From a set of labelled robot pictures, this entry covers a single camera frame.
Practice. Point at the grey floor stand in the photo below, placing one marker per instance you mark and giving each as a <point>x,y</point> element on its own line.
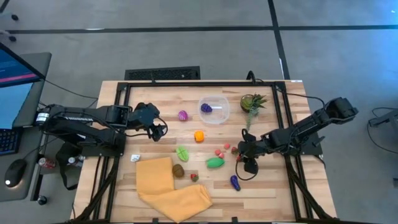
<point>385,118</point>

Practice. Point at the round pink toy piece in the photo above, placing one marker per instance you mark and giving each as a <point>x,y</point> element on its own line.
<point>227,146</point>

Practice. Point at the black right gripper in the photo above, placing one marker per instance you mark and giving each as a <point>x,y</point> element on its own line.
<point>253,146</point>

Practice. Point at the black computer mouse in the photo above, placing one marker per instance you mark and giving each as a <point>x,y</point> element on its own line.
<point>15,172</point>

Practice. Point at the black keyboard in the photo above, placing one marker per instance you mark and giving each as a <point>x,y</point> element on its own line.
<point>7,141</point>

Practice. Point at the red toy strawberry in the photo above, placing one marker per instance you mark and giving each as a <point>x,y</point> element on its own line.
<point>234,151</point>
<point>194,177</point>

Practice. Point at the magenta striped toy onion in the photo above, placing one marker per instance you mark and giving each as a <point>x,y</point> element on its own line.
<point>183,115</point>

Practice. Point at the green toy papaya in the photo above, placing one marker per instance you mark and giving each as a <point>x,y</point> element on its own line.
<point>215,162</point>

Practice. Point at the purple toy eggplant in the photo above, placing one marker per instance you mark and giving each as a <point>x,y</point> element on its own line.
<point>235,183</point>

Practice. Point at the black caster wheel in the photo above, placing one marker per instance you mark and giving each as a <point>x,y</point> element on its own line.
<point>42,200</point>

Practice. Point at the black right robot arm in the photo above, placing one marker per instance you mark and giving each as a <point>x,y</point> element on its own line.
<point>311,123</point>

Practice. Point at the black frame bracket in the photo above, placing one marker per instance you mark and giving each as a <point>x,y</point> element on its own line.
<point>155,220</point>
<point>152,81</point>
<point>234,220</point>

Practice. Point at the purple toy grapes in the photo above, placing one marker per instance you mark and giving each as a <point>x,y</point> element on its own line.
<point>206,108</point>

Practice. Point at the yellow waffle cloth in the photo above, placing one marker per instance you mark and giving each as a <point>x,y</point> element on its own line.
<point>155,177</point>

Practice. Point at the computer monitor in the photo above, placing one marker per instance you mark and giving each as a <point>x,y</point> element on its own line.
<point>15,68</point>

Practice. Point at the grey desk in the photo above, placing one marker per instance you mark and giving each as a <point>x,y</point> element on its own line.
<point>38,65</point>

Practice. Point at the light green toy lettuce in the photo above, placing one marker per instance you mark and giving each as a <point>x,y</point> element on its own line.
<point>182,153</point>

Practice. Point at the brown toy kiwi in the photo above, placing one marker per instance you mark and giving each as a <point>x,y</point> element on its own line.
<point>178,170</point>

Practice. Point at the orange toy fruit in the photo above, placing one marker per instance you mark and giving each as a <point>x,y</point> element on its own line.
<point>199,136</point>

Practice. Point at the potted succulent plant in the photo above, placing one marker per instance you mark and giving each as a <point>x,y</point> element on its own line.
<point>247,103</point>

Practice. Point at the clear plastic tupperware container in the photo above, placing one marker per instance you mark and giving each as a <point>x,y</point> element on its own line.
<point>219,117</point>

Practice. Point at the red soda can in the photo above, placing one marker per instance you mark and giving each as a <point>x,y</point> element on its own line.
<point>46,162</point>

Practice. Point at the small white card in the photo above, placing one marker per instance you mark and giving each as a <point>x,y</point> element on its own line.
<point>135,157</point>

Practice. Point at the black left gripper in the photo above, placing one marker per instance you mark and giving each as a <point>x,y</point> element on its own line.
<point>144,113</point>

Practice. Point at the plastic bottle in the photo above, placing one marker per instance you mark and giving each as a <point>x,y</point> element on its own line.
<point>74,160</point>

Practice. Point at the laptop screen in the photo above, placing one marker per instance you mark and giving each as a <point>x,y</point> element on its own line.
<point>12,105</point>

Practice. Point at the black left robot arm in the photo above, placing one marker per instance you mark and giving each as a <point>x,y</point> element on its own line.
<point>87,115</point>

